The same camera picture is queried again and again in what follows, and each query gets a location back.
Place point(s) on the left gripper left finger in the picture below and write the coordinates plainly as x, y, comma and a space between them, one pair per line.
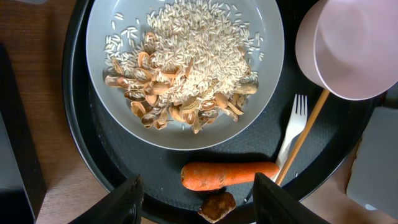
123, 205

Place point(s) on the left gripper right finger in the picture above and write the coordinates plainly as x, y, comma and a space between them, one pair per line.
273, 205

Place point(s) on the round black tray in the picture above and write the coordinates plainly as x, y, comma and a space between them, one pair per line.
113, 155

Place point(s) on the brown food scrap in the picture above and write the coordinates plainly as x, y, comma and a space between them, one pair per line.
216, 207

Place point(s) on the orange carrot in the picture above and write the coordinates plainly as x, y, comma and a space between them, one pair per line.
205, 176

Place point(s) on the white plastic fork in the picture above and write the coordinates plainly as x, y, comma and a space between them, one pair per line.
296, 124

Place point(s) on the black rectangular tray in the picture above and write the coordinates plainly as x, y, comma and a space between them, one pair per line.
22, 184

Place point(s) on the wooden chopstick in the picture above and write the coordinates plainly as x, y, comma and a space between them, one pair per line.
298, 141

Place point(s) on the rice and peanut shells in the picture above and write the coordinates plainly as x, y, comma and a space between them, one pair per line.
191, 66

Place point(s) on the pink bowl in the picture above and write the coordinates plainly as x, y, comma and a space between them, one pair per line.
349, 47

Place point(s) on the grey plate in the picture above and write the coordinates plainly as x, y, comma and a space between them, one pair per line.
118, 21

